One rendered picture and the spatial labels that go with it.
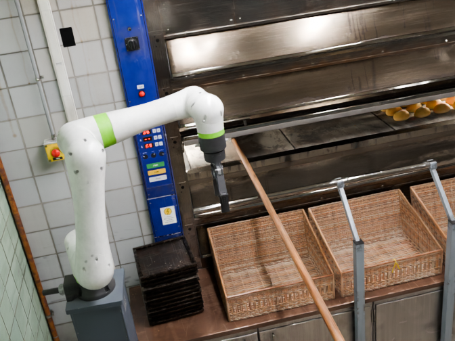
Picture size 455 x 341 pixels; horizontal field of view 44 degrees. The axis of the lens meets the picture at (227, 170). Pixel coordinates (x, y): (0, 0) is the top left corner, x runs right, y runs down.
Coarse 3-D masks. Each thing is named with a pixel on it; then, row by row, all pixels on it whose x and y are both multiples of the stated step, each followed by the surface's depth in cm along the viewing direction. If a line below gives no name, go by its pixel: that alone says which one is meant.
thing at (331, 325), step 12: (240, 156) 302; (252, 168) 287; (252, 180) 277; (264, 192) 263; (264, 204) 255; (276, 216) 242; (276, 228) 236; (288, 240) 225; (300, 264) 210; (312, 288) 197; (324, 312) 185; (336, 324) 180; (336, 336) 175
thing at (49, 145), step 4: (44, 140) 271; (48, 140) 270; (56, 140) 269; (44, 144) 267; (48, 144) 267; (52, 144) 267; (56, 144) 268; (44, 148) 268; (48, 148) 268; (52, 148) 268; (56, 148) 268; (48, 152) 268; (60, 152) 270; (48, 156) 269; (52, 156) 270; (60, 156) 270; (48, 160) 270; (52, 160) 270; (56, 160) 271
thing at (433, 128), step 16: (416, 128) 314; (432, 128) 313; (448, 128) 315; (320, 144) 310; (336, 144) 307; (352, 144) 307; (368, 144) 309; (240, 160) 303; (256, 160) 300; (272, 160) 302; (288, 160) 304; (192, 176) 296; (208, 176) 298
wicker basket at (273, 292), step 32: (256, 224) 311; (288, 224) 314; (224, 256) 311; (256, 256) 314; (288, 256) 318; (320, 256) 293; (224, 288) 276; (256, 288) 298; (288, 288) 276; (320, 288) 292
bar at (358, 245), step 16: (432, 160) 278; (352, 176) 273; (368, 176) 273; (432, 176) 279; (272, 192) 268; (288, 192) 268; (192, 208) 264; (208, 208) 263; (448, 208) 271; (352, 224) 266; (448, 224) 270; (352, 240) 264; (448, 240) 273; (448, 256) 276; (448, 272) 279; (448, 288) 283; (448, 304) 287; (448, 320) 292; (448, 336) 297
